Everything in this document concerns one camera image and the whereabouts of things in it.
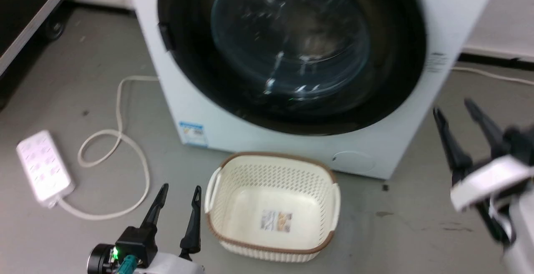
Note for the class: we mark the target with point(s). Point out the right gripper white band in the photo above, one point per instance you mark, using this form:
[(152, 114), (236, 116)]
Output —
[(494, 178)]

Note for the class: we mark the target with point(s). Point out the paper label sticker in basket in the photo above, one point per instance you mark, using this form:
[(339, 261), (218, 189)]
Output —
[(276, 220)]

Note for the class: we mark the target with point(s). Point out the white front-load washing machine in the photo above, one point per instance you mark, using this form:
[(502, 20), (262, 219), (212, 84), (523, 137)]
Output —
[(442, 11)]

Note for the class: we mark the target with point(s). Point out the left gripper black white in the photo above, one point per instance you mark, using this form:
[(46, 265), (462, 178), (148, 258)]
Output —
[(139, 247)]

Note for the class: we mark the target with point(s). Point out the blue energy label sticker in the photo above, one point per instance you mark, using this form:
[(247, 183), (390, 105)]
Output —
[(193, 133)]

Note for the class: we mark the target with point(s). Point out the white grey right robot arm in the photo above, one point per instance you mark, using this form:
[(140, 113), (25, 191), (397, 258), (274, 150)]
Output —
[(520, 236)]

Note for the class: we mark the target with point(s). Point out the white power strip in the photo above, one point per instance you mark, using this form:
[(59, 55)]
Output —
[(43, 167)]

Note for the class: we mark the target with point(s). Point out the round white drain filter cover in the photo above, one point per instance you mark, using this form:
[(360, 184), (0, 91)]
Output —
[(354, 161)]

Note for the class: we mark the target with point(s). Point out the black caster wheel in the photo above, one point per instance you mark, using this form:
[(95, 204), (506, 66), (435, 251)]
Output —
[(54, 27)]

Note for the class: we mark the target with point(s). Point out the black wheeled cart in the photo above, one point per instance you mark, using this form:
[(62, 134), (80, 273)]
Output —
[(21, 7)]

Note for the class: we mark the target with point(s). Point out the cream perforated laundry basket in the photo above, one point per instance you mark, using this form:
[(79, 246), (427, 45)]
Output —
[(271, 207)]

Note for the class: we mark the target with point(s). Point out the round black glass washer door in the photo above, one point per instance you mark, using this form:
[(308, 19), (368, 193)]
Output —
[(292, 49)]

